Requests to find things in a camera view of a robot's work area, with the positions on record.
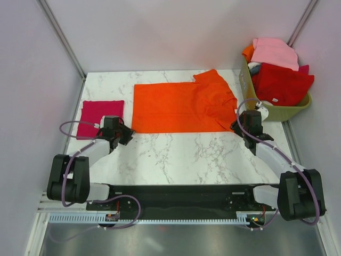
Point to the right aluminium rail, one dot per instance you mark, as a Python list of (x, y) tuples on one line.
[(292, 142)]

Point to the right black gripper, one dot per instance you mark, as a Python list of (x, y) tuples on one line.
[(235, 126)]

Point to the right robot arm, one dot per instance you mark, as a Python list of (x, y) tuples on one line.
[(299, 194)]

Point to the magenta t shirt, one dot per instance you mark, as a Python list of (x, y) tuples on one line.
[(92, 113)]

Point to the teal garment in basket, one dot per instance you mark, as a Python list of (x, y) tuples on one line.
[(255, 70)]

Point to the left aluminium frame post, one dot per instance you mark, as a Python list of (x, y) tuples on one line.
[(61, 37)]

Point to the orange garment in basket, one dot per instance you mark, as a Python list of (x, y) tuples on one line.
[(248, 53)]

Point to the white slotted cable duct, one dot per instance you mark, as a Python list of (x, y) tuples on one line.
[(106, 219)]

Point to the white garment in basket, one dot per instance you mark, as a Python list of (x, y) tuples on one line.
[(252, 65)]

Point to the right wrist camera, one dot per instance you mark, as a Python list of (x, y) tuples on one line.
[(260, 107)]

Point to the aluminium frame post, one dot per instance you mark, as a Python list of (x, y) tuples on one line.
[(302, 22), (61, 37)]

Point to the olive green laundry basket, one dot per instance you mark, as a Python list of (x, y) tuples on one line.
[(276, 113)]

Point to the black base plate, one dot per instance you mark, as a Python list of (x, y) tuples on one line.
[(181, 202)]

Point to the pink t shirt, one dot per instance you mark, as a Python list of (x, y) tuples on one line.
[(274, 51)]

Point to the right aluminium frame post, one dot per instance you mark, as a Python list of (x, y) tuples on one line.
[(302, 22)]

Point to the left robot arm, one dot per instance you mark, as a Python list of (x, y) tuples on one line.
[(97, 149)]

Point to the magenta garment in basket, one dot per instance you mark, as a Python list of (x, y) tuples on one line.
[(304, 69)]

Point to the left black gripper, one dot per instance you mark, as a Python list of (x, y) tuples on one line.
[(128, 133)]

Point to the orange t shirt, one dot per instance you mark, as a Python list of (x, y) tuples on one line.
[(207, 104)]

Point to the red t shirt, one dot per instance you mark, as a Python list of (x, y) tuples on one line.
[(281, 86)]

